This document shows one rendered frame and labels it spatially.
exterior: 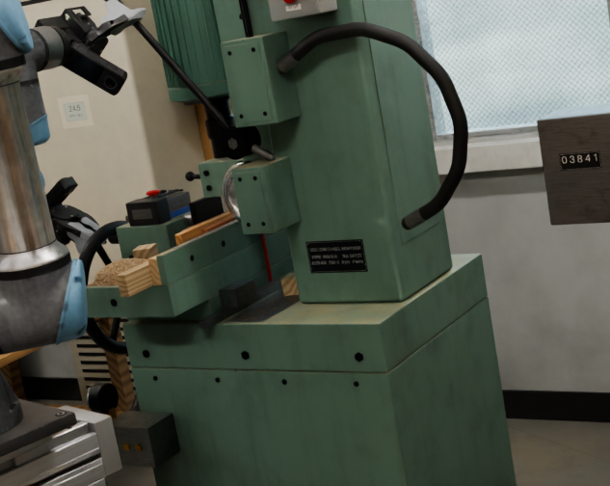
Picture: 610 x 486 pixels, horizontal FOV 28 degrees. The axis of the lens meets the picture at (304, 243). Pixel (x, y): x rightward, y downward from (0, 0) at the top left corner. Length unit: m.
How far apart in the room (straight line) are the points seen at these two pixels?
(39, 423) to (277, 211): 0.59
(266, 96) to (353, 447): 0.63
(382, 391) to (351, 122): 0.47
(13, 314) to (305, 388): 0.62
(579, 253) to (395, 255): 1.44
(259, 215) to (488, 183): 1.52
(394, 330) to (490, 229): 1.53
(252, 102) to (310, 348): 0.44
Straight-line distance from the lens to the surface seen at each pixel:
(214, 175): 2.38
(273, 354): 2.18
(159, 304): 2.18
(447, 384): 2.27
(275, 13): 2.07
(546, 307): 3.59
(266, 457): 2.28
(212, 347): 2.26
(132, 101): 3.79
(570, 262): 3.53
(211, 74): 2.30
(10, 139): 1.74
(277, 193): 2.13
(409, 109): 2.19
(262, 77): 2.08
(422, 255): 2.21
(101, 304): 2.27
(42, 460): 1.88
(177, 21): 2.30
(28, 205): 1.75
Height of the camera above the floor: 1.36
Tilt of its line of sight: 12 degrees down
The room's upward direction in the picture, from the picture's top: 10 degrees counter-clockwise
